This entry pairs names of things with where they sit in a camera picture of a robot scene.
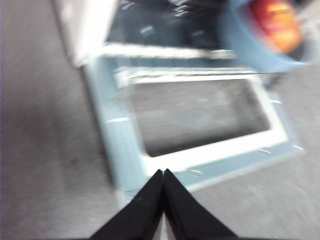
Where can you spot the cream Toshiba toaster oven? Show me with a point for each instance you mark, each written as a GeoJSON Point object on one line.
{"type": "Point", "coordinates": [82, 25]}

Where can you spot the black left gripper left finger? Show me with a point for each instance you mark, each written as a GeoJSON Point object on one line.
{"type": "Point", "coordinates": [142, 215]}

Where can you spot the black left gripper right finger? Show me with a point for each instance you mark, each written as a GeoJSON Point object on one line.
{"type": "Point", "coordinates": [185, 215]}

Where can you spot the red yellow apple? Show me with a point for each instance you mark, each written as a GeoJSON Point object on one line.
{"type": "Point", "coordinates": [277, 27]}

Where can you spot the blue ribbed bowl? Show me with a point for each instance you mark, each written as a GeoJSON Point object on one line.
{"type": "Point", "coordinates": [250, 50]}

